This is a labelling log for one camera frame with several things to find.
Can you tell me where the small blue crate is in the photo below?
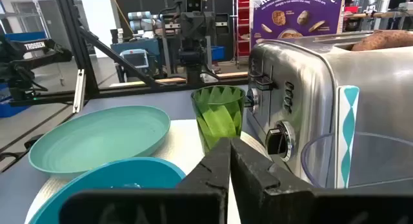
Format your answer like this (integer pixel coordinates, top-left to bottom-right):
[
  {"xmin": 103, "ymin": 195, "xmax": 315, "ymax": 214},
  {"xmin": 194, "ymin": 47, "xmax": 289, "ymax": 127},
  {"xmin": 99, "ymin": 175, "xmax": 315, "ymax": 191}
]
[{"xmin": 211, "ymin": 45, "xmax": 226, "ymax": 61}]

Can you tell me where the teal green plate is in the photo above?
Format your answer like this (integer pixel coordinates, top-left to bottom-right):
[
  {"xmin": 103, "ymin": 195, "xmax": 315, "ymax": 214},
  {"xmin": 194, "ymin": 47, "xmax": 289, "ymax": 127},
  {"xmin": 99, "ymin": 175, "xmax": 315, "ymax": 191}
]
[{"xmin": 28, "ymin": 105, "xmax": 171, "ymax": 179}]

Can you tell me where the cluttered wooden workbench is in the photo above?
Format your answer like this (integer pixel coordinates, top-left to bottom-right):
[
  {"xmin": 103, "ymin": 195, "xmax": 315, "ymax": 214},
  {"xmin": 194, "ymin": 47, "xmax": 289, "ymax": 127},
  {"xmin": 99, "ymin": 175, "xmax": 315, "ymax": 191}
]
[{"xmin": 343, "ymin": 0, "xmax": 413, "ymax": 33}]

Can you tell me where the purple raisin cereal box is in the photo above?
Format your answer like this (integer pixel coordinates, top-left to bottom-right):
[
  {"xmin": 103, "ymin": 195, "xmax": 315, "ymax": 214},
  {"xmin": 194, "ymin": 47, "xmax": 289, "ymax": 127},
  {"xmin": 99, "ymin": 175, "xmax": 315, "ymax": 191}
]
[{"xmin": 250, "ymin": 0, "xmax": 346, "ymax": 46}]

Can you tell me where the blue equipment cart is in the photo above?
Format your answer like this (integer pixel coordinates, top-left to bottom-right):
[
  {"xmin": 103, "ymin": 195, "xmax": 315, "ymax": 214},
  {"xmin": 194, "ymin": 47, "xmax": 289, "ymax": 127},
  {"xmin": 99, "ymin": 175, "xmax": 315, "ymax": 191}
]
[{"xmin": 110, "ymin": 38, "xmax": 161, "ymax": 81}]

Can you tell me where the green faceted tumbler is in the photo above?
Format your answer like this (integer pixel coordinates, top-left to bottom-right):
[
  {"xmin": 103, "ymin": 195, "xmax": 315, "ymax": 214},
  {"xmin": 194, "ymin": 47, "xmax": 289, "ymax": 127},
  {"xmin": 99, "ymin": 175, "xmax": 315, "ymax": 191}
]
[{"xmin": 190, "ymin": 85, "xmax": 247, "ymax": 154}]

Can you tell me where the brown toast slice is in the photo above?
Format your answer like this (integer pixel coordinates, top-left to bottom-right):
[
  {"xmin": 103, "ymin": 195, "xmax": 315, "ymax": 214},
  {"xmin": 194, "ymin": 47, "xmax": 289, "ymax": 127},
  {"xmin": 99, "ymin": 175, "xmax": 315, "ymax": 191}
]
[{"xmin": 350, "ymin": 29, "xmax": 413, "ymax": 52}]

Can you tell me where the silver four-slot toaster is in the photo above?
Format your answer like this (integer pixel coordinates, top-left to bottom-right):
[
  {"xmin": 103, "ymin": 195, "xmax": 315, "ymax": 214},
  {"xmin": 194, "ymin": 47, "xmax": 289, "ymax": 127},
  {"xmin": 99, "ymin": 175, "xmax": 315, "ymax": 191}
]
[{"xmin": 244, "ymin": 30, "xmax": 413, "ymax": 189}]

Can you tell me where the blue storage bin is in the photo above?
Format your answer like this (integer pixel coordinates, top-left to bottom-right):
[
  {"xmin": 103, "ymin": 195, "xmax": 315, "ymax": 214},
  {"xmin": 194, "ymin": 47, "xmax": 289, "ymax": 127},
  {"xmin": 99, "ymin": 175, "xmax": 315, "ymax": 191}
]
[
  {"xmin": 0, "ymin": 83, "xmax": 32, "ymax": 119},
  {"xmin": 5, "ymin": 30, "xmax": 48, "ymax": 43}
]

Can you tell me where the red shelf rack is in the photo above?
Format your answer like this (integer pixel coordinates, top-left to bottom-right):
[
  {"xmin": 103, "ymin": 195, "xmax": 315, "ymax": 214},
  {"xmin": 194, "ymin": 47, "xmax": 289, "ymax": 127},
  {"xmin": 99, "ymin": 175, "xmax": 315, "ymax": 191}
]
[{"xmin": 236, "ymin": 0, "xmax": 252, "ymax": 62}]

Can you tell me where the blue bowl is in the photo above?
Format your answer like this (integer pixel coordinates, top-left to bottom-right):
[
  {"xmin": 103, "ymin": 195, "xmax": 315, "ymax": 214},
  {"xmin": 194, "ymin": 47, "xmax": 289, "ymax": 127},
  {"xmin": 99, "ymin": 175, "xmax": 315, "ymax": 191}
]
[{"xmin": 28, "ymin": 156, "xmax": 187, "ymax": 224}]

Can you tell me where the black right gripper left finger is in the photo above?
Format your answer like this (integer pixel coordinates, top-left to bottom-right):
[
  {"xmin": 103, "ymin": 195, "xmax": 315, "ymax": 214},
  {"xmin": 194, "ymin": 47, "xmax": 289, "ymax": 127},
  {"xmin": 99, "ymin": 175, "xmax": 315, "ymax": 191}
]
[{"xmin": 59, "ymin": 137, "xmax": 232, "ymax": 224}]

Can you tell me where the black aluminium table frame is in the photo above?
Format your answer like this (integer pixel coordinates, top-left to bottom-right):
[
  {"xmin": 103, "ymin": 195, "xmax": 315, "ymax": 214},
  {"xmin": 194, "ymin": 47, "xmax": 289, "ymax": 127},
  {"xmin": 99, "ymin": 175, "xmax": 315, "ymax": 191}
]
[{"xmin": 9, "ymin": 0, "xmax": 249, "ymax": 108}]

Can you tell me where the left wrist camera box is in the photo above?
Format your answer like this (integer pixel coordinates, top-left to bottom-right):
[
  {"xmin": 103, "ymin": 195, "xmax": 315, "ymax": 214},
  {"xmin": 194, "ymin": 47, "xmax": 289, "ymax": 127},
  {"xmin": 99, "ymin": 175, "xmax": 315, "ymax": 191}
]
[{"xmin": 184, "ymin": 0, "xmax": 205, "ymax": 14}]

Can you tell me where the white teach pendant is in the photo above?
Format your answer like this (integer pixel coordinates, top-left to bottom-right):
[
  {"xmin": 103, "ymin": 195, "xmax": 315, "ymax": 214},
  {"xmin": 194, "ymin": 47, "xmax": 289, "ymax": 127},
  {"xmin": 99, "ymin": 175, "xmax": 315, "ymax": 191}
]
[{"xmin": 119, "ymin": 48, "xmax": 150, "ymax": 69}]

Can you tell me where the thin yellow cable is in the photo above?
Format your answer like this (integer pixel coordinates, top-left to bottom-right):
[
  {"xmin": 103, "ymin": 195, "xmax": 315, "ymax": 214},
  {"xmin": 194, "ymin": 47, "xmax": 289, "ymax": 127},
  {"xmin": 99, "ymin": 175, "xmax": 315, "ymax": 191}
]
[{"xmin": 108, "ymin": 0, "xmax": 134, "ymax": 34}]

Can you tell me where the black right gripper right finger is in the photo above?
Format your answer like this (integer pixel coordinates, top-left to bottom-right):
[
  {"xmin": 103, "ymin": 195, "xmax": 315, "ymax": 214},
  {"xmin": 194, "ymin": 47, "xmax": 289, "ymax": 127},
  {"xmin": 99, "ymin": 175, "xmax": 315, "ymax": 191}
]
[{"xmin": 230, "ymin": 137, "xmax": 413, "ymax": 224}]

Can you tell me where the clear glass cup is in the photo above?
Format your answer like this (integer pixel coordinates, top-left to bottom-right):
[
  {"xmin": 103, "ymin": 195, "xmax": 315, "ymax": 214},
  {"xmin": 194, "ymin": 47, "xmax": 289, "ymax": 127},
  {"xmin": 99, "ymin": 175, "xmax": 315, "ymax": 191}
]
[{"xmin": 300, "ymin": 131, "xmax": 413, "ymax": 190}]

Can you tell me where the silver metal bracket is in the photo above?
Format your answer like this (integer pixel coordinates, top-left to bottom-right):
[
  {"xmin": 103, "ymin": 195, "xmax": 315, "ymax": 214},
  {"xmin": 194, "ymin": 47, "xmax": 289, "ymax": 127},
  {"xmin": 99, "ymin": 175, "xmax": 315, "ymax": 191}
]
[{"xmin": 72, "ymin": 68, "xmax": 87, "ymax": 114}]

